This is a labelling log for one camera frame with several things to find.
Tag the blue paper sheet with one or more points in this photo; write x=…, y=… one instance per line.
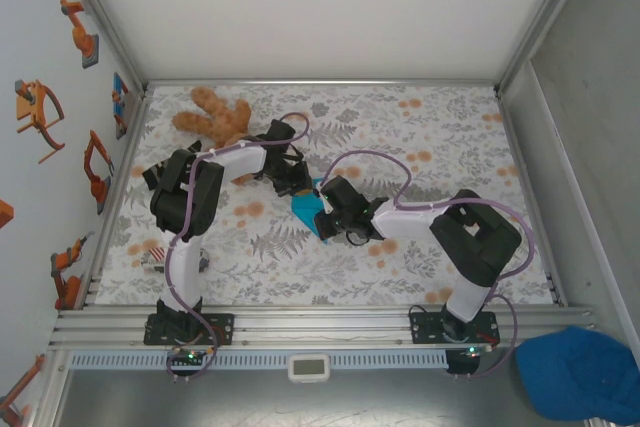
x=305, y=209

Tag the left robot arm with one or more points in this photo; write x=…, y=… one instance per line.
x=182, y=272

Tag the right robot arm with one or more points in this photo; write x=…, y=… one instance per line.
x=475, y=242

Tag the floral patterned tablecloth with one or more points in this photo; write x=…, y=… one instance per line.
x=300, y=272

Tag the brown plush teddy bear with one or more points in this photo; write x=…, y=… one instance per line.
x=215, y=114

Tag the black white striped sock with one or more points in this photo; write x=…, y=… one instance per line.
x=152, y=174

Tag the white digital timer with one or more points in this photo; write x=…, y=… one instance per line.
x=308, y=368

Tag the stars and stripes sock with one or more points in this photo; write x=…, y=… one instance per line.
x=152, y=257

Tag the small circuit board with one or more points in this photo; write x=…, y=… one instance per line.
x=190, y=357
x=472, y=351

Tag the blue cap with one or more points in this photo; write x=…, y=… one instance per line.
x=575, y=377

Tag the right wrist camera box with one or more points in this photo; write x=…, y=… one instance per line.
x=345, y=194

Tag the aluminium frame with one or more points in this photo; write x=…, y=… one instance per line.
x=320, y=322

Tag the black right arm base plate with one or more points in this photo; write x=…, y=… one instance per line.
x=425, y=329

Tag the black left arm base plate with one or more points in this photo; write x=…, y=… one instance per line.
x=220, y=329

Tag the blue and orange wall sticker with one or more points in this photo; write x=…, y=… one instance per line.
x=120, y=97

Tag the orange claw machine wall sticker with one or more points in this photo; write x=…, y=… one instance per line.
x=30, y=112

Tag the orange block wall sticker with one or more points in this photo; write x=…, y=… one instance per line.
x=5, y=214

